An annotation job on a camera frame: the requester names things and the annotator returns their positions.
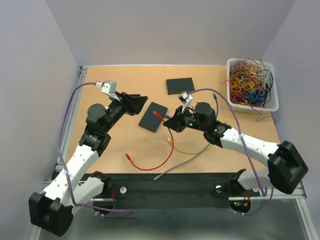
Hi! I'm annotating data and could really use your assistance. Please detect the blue ethernet cable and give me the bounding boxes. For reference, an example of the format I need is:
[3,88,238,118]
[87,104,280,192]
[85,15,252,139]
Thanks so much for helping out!
[163,92,221,121]

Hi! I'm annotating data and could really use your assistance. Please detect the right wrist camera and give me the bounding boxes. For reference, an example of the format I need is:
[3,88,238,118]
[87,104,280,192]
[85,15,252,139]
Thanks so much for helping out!
[178,91,193,113]

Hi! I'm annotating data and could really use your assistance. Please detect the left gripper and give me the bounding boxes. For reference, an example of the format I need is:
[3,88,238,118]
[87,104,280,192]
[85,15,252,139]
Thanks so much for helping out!
[102,91,148,133]

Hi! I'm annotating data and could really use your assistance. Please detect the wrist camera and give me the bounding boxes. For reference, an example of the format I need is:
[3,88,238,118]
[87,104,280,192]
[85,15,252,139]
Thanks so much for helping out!
[95,80,120,101]
[178,91,193,113]

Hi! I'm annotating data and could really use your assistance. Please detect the grey ethernet cable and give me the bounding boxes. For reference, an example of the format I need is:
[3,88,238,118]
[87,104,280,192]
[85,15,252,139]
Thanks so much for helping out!
[152,121,228,181]

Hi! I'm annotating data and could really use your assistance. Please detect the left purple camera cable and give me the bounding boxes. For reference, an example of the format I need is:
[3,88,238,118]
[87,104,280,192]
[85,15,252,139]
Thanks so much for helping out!
[57,81,135,219]

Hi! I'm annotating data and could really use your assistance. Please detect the aluminium rail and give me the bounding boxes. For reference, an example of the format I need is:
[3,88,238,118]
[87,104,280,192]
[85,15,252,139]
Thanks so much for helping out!
[41,180,307,200]
[54,66,88,172]

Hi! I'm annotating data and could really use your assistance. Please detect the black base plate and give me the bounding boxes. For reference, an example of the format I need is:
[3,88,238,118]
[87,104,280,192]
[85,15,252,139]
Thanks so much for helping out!
[77,172,293,210]

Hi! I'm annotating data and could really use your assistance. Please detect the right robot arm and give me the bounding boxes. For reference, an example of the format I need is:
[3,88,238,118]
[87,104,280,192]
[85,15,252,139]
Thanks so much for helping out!
[163,102,309,195]

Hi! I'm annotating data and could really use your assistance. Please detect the aluminium front rail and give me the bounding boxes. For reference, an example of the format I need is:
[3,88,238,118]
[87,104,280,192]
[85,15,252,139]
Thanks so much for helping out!
[41,180,307,200]

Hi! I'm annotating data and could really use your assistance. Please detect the black network switch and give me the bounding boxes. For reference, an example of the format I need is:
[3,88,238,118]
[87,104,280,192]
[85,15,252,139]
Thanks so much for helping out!
[166,77,195,95]
[138,102,168,133]

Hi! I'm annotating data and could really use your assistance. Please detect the aluminium left rail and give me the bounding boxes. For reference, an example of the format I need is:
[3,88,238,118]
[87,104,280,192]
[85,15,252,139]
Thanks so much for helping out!
[54,66,88,172]

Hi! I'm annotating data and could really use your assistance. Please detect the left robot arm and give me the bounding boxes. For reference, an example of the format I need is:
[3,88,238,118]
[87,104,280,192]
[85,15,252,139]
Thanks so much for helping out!
[28,92,148,237]

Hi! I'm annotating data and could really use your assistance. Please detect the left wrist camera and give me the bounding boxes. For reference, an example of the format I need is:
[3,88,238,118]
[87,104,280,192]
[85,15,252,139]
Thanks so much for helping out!
[95,80,120,101]

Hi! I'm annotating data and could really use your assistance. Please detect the red ethernet cable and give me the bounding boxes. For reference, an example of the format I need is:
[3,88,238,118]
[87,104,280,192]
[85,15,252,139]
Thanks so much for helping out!
[124,109,175,172]

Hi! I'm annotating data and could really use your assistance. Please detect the yellow ethernet cable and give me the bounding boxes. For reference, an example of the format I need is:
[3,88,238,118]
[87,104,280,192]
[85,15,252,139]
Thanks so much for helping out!
[166,136,213,155]

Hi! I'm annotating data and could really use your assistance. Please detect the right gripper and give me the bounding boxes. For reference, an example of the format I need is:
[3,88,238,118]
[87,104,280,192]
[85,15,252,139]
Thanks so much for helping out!
[162,105,207,133]

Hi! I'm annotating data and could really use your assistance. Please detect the white basket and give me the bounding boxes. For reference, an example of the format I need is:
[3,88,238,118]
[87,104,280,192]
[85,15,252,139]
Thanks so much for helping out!
[224,58,279,114]

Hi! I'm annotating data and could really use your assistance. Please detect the tangled coloured wires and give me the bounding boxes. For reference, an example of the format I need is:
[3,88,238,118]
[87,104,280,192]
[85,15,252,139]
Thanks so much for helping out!
[219,58,279,122]

